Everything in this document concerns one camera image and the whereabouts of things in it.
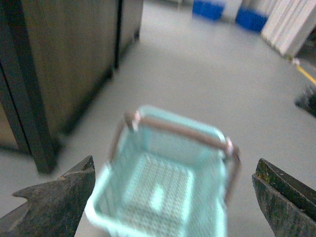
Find light blue plastic basket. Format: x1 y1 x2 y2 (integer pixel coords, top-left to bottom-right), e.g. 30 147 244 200
85 106 240 237

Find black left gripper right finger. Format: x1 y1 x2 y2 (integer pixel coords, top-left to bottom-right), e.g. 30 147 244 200
252 158 316 237

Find blue crate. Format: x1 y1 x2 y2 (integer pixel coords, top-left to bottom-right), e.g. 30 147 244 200
192 0 226 20
235 8 268 32

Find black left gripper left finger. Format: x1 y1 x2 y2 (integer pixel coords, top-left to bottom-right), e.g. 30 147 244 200
0 156 95 237

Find dark wooden cabinet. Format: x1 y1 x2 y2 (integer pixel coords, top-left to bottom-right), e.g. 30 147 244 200
0 0 144 174

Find white corrugated panel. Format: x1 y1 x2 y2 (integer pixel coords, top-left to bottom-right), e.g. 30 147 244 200
261 0 316 58

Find blue crate left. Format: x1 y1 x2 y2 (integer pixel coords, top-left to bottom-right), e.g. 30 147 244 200
192 0 226 20

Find blue crate right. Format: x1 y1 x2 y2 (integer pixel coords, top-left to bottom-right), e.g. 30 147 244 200
235 8 268 32

